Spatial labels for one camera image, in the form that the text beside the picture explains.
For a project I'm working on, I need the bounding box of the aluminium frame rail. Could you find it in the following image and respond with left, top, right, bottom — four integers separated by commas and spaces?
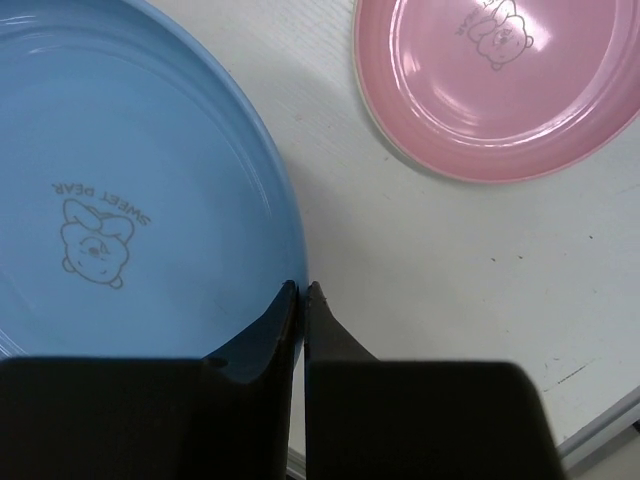
558, 387, 639, 470

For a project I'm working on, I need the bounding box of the blue plate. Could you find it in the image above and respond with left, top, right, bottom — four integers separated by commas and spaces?
1, 1, 308, 358

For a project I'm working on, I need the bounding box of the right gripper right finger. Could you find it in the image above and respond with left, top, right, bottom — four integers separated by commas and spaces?
304, 283, 565, 479

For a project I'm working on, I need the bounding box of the cream plate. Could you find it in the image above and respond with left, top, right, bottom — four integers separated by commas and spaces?
350, 27, 430, 175

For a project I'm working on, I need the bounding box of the pink plate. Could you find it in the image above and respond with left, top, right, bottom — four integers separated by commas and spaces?
353, 1, 639, 183

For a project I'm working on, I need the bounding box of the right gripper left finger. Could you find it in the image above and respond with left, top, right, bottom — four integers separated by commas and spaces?
1, 282, 299, 479

